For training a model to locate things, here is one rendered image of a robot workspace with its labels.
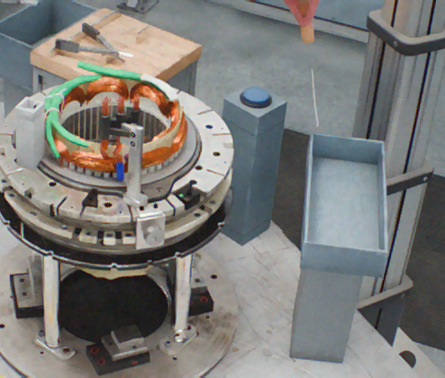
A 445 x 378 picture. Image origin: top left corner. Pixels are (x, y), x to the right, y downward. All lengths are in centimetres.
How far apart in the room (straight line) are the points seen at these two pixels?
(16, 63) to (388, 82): 59
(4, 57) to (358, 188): 62
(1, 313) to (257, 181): 45
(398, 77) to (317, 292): 36
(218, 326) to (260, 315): 9
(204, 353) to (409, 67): 52
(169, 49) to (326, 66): 216
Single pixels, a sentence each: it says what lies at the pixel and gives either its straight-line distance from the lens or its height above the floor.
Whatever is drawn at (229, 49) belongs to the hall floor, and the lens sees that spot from 389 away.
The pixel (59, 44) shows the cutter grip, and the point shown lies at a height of 109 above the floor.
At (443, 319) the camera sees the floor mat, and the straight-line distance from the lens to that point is 290.
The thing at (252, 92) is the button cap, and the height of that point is 104.
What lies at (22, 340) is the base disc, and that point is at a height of 80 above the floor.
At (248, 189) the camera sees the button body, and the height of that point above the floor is 90.
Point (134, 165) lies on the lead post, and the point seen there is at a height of 116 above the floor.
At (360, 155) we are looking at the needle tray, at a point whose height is 104.
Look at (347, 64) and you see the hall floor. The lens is 390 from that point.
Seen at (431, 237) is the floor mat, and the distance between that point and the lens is 316.
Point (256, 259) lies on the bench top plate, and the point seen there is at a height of 78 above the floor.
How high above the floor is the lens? 194
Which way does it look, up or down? 37 degrees down
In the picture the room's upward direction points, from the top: 6 degrees clockwise
